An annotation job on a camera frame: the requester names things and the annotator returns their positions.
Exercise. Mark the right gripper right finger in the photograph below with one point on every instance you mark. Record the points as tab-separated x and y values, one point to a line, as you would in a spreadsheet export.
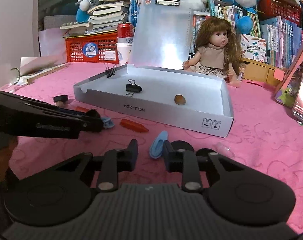
184	162

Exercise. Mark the brown nut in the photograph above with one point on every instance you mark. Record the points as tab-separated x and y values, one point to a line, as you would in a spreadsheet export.
179	99

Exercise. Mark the translucent clipboard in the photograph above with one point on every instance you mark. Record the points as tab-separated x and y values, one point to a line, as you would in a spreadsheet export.
162	35

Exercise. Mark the black ring cap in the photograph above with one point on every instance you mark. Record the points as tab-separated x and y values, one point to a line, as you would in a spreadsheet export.
60	98

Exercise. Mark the glass jar with green handle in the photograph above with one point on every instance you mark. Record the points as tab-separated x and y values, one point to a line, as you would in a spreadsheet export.
14	75

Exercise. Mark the white paper cup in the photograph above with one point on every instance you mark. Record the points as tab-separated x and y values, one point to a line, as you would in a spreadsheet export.
123	50

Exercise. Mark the red crayon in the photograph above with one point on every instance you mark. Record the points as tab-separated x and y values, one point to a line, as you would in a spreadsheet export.
134	126
81	109

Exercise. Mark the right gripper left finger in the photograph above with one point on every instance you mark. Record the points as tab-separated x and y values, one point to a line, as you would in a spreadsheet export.
114	162

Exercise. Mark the blue hair clip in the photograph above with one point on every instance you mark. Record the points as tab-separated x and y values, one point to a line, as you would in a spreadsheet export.
107	122
156	148

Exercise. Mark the brown haired baby doll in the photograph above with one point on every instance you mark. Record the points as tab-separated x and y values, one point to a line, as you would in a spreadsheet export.
217	52

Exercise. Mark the red basket on shelf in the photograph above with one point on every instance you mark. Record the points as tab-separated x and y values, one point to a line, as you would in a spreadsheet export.
272	8

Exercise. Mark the row of books on shelf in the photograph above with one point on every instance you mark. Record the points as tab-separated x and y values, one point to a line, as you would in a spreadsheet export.
283	37

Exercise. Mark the binder clip on box edge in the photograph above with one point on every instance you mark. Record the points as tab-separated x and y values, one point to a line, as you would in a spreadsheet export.
110	71

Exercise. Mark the pink phone stand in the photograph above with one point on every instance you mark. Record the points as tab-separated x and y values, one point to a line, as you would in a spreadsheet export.
287	90

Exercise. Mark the black disc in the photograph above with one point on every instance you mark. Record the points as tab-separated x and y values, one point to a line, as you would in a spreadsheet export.
181	145

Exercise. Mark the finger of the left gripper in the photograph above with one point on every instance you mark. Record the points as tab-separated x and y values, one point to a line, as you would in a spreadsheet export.
94	123

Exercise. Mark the open book at left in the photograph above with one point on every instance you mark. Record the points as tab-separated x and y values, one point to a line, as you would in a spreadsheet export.
32	68

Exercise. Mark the wooden drawer shelf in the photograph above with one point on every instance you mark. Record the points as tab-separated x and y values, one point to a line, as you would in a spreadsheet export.
262	72

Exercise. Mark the stack of books on crate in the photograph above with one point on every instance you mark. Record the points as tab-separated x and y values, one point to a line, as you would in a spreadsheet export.
105	15

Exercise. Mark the grey cardboard box tray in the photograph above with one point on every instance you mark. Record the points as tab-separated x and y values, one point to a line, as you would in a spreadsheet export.
208	107

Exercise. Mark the red plastic crate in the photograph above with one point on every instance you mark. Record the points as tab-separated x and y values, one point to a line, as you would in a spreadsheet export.
100	48

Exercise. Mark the red soda can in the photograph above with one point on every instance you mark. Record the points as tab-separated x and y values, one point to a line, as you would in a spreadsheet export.
125	32

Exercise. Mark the label printer box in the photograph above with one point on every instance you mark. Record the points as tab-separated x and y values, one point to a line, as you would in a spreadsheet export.
253	48

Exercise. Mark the left human hand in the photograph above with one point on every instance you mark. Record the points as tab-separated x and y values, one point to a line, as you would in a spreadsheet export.
5	156

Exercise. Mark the pink bunny towel mat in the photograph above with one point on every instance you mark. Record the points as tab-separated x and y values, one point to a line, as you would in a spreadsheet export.
264	136

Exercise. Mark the black binder clip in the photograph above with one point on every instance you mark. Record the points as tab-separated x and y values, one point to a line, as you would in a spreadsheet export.
132	87

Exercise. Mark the blue plush toy left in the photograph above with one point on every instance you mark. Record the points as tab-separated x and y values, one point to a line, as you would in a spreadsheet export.
83	6

